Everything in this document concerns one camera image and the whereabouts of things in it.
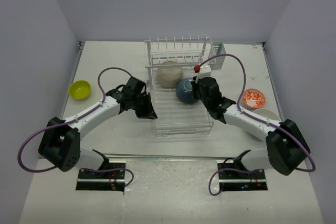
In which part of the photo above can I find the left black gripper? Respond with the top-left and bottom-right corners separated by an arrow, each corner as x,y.
131,92 -> 156,120

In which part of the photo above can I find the blue bowl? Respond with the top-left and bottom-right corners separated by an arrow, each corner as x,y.
175,78 -> 199,105

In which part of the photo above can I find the white wire dish rack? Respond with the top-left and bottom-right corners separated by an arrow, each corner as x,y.
145,37 -> 213,137

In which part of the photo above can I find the yellow bowl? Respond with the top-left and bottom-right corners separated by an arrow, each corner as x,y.
68,80 -> 91,101

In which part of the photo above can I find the white orange patterned bowl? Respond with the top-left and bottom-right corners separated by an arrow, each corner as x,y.
242,89 -> 266,109

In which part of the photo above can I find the dark green bowl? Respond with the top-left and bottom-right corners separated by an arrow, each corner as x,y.
252,109 -> 280,122

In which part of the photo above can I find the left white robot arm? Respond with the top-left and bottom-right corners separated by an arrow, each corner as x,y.
38,77 -> 157,178

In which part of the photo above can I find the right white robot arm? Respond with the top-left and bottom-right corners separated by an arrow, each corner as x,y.
192,77 -> 312,178

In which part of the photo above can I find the beige bowl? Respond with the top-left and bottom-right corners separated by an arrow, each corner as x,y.
156,61 -> 183,88

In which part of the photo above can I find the grey cutlery holder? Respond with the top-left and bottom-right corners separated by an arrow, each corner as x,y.
209,41 -> 226,71

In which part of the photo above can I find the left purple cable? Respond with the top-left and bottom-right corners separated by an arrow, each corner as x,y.
17,67 -> 134,189

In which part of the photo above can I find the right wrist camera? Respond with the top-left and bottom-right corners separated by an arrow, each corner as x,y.
194,64 -> 212,82

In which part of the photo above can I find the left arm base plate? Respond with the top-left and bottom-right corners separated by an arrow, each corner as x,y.
76,163 -> 126,192

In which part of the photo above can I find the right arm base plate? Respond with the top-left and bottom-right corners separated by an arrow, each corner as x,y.
218,170 -> 268,191

